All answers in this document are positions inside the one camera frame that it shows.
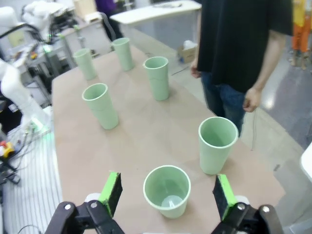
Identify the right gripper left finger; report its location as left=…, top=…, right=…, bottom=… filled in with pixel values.
left=45, top=172, right=125, bottom=234

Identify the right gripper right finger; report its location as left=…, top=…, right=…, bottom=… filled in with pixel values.
left=212, top=174, right=285, bottom=234

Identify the pale green plastic cup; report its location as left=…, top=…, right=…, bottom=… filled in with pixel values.
left=112, top=38, right=134, bottom=72
left=143, top=165, right=191, bottom=219
left=142, top=56, right=170, bottom=101
left=198, top=116, right=239, bottom=176
left=81, top=83, right=119, bottom=130
left=73, top=48, right=98, bottom=81

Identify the thin dark cable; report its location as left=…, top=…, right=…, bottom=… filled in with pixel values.
left=250, top=109, right=259, bottom=151

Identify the person's left forearm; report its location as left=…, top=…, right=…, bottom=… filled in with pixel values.
left=253, top=30, right=286, bottom=92

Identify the person's left hand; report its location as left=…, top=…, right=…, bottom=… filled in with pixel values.
left=243, top=88, right=260, bottom=113

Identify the person's right hand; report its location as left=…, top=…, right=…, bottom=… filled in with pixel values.
left=190, top=59, right=202, bottom=79

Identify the white side table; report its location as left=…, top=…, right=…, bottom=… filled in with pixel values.
left=300, top=143, right=312, bottom=185

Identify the black power adapter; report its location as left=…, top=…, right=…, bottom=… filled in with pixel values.
left=0, top=170, right=21, bottom=184

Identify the yellow emergency stop box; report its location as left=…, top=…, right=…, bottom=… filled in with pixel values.
left=0, top=140, right=16, bottom=159

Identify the cardboard box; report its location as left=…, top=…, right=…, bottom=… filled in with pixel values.
left=177, top=45, right=198, bottom=64

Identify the white plastic bag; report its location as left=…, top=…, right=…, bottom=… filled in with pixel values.
left=183, top=40, right=197, bottom=51

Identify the person in black shirt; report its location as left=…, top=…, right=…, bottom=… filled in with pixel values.
left=195, top=0, right=294, bottom=137

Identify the person in orange trousers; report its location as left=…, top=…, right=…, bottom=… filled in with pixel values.
left=291, top=0, right=312, bottom=69

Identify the person in purple shirt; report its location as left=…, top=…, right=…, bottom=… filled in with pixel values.
left=94, top=0, right=124, bottom=41

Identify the light wooden cabinet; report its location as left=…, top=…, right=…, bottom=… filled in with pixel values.
left=73, top=0, right=98, bottom=23

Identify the white desk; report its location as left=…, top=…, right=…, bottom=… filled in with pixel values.
left=109, top=1, right=203, bottom=26

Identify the slotted aluminium base plate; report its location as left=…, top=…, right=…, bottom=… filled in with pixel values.
left=0, top=126, right=64, bottom=234

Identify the aluminium frame workbench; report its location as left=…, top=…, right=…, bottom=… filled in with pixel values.
left=24, top=24, right=86, bottom=81

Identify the framed wall screen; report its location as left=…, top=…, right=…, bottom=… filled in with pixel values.
left=7, top=29, right=25, bottom=47

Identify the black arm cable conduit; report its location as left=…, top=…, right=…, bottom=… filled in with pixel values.
left=0, top=21, right=34, bottom=39

